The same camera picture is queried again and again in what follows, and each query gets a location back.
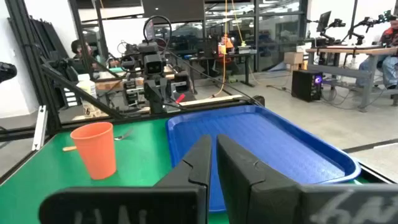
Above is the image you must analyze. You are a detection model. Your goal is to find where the orange plastic cup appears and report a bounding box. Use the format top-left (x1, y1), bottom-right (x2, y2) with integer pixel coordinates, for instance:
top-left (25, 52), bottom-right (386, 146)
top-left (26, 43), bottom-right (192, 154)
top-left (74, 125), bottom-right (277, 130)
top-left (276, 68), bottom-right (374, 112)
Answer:
top-left (70, 121), bottom-right (118, 180)

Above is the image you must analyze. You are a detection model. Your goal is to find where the black looped cable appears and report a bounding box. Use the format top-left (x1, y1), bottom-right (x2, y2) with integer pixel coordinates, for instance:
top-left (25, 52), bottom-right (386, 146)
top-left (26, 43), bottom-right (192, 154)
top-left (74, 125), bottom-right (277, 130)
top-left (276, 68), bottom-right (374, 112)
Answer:
top-left (142, 15), bottom-right (173, 58)

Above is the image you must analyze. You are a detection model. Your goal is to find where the yellow hanging cable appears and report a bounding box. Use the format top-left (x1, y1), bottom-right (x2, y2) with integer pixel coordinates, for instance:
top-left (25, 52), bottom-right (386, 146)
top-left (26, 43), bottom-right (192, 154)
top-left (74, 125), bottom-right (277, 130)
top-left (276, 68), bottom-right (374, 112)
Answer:
top-left (211, 0), bottom-right (246, 99)

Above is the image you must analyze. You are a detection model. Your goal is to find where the person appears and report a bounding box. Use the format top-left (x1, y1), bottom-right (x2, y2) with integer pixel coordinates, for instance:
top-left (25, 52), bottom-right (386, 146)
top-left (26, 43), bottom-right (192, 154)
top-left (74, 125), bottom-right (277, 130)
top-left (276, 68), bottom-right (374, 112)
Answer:
top-left (70, 39), bottom-right (97, 75)
top-left (217, 35), bottom-right (234, 65)
top-left (356, 18), bottom-right (398, 90)

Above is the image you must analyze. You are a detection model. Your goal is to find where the wooden top grey desk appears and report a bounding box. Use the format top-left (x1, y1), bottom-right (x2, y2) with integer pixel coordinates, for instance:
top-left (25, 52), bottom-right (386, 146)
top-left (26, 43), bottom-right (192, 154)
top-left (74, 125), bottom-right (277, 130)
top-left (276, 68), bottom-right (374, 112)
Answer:
top-left (305, 46), bottom-right (398, 113)

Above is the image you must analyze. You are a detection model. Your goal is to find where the cardboard box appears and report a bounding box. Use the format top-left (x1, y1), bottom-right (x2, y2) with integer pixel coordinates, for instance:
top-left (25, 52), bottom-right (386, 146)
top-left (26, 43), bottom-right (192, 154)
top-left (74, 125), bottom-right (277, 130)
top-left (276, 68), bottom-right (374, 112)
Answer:
top-left (283, 51), bottom-right (305, 65)

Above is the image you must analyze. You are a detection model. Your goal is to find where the blue plastic tray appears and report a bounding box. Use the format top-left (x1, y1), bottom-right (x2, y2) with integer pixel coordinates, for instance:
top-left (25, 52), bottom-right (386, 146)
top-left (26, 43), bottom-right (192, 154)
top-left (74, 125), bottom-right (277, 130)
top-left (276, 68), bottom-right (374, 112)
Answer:
top-left (166, 105), bottom-right (362, 213)

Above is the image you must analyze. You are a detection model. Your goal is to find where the white plastic bottle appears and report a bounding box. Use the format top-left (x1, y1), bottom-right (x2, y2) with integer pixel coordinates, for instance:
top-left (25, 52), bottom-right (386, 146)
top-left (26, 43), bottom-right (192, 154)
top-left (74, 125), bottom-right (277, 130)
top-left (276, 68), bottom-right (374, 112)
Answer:
top-left (76, 73), bottom-right (98, 118)

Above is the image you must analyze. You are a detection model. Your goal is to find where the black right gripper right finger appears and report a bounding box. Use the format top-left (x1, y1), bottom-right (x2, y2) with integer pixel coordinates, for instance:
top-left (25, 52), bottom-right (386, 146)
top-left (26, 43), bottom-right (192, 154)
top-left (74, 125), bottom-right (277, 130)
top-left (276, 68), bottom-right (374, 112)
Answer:
top-left (216, 134), bottom-right (398, 224)

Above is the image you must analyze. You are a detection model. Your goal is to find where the stack of black panels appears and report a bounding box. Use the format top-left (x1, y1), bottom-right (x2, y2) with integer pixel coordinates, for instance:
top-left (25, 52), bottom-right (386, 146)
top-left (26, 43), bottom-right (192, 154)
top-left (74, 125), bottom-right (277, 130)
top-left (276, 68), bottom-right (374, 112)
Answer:
top-left (7, 17), bottom-right (71, 103)

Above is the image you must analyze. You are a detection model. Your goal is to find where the black work table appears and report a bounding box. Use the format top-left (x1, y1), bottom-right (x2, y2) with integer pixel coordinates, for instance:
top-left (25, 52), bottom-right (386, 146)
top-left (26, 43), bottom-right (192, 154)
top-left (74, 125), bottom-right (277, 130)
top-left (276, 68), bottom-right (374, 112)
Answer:
top-left (186, 52), bottom-right (256, 94)

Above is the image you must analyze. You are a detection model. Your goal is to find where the black computer monitor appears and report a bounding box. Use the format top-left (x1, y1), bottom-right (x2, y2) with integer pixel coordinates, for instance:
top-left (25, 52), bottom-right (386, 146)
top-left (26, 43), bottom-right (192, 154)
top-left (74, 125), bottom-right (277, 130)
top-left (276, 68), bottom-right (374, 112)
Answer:
top-left (316, 11), bottom-right (332, 33)

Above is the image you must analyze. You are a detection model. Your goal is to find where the black rounded device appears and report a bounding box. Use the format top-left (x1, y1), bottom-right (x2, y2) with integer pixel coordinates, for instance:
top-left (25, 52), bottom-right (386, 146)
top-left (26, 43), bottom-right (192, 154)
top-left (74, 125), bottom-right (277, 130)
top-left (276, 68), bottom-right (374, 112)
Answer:
top-left (0, 61), bottom-right (18, 84)

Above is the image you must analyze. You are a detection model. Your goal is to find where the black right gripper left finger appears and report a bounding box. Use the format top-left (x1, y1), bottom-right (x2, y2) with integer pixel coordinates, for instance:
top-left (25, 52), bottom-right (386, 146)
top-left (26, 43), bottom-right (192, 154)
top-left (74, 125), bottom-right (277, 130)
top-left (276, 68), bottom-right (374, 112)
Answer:
top-left (39, 134), bottom-right (213, 224)

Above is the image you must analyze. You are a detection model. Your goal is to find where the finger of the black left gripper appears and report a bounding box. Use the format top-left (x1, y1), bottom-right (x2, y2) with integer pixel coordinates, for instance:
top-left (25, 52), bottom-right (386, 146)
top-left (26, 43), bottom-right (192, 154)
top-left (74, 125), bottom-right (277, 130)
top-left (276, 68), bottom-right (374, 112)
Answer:
top-left (144, 83), bottom-right (165, 114)
top-left (164, 81), bottom-right (174, 102)

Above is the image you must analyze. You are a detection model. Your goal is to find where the light wooden plank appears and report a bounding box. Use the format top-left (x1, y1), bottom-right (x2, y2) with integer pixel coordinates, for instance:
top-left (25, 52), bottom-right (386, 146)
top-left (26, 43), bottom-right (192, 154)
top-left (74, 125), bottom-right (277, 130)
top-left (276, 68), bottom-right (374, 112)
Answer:
top-left (178, 94), bottom-right (244, 107)

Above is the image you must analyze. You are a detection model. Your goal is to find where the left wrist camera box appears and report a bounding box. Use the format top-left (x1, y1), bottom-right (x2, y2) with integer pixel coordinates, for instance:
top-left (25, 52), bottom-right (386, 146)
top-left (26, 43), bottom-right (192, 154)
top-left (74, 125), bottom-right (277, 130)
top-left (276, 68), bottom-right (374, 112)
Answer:
top-left (144, 54), bottom-right (165, 75)

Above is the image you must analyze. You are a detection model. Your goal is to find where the silver aluminium bracket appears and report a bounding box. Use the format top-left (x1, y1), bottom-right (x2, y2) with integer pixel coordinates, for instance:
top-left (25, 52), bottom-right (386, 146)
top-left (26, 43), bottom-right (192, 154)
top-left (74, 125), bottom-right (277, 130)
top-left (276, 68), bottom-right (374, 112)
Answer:
top-left (31, 105), bottom-right (48, 152)

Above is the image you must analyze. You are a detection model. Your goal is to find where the black computer tower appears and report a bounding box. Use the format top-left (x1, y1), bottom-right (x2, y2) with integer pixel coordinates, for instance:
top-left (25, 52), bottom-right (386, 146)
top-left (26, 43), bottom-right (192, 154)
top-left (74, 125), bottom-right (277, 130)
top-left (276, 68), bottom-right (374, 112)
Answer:
top-left (291, 69), bottom-right (324, 103)

